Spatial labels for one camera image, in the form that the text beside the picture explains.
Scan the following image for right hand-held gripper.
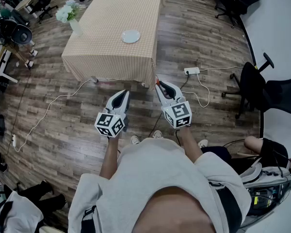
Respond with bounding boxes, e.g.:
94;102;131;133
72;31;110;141
156;81;193;130

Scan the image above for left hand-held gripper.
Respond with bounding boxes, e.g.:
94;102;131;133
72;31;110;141
94;89;130;138

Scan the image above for white round plate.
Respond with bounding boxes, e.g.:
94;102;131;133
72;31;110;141
121;29;142;44

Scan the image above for person's right forearm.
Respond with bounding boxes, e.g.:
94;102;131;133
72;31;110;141
178;126;204;165

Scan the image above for person's left forearm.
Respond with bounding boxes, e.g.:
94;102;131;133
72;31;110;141
99;136;123;179

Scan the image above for person's grey sweatshirt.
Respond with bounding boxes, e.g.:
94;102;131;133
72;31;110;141
67;138;252;233

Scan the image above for table with checkered tablecloth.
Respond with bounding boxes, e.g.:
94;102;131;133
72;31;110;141
61;0;166;91

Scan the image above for white vase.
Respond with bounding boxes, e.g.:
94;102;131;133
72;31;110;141
69;19;83;36

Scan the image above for white flower bouquet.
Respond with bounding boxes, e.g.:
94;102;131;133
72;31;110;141
55;0;81;23

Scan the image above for black studio light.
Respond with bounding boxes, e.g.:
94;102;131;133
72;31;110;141
0;17;34;46

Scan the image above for grey equipment backpack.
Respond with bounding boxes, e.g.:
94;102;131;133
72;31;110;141
240;163;291;229

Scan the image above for wooden table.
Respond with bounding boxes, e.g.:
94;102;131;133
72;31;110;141
14;0;37;12

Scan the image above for black cable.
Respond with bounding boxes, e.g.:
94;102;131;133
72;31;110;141
178;71;191;93
4;67;32;155

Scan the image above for white cable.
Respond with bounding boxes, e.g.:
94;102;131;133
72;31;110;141
198;66;245;72
181;73;210;109
13;78;93;153

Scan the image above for black shoulder strap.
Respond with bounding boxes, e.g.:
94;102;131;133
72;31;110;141
82;205;97;233
208;182;243;230

